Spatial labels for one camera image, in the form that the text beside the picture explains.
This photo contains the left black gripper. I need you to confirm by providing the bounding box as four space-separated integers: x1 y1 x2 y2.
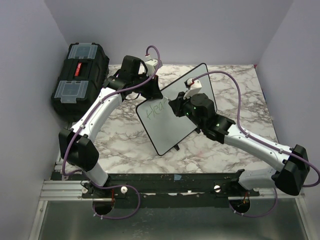
131 71 162 100

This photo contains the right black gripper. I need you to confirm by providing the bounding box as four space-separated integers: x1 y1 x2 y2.
168 90 204 130

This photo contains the white whiteboard black frame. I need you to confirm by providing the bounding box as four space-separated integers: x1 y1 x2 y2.
135 63 208 156

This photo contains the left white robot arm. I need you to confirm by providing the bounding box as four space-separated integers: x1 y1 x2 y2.
58 53 163 198

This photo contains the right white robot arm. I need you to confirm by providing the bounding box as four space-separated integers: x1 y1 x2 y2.
168 92 310 196

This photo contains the black plastic toolbox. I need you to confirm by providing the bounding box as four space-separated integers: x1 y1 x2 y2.
50 42 110 122

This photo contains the blue tape piece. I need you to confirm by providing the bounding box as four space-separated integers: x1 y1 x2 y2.
173 174 182 181

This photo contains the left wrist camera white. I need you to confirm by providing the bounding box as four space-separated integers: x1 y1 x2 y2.
144 56 158 76

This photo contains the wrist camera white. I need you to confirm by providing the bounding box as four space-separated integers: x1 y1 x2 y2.
144 56 158 76
183 78 202 99

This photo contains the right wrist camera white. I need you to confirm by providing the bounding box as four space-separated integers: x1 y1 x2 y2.
183 78 202 99

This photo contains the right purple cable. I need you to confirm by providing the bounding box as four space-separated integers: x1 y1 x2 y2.
186 71 320 218

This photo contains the purple cable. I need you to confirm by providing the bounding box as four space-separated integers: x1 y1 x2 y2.
61 45 162 221
186 71 320 218

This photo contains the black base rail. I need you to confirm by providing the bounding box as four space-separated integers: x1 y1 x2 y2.
82 170 259 209

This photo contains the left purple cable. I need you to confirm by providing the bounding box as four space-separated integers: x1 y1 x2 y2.
61 45 162 221

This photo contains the aluminium extrusion frame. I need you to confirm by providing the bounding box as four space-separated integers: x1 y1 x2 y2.
39 180 83 201

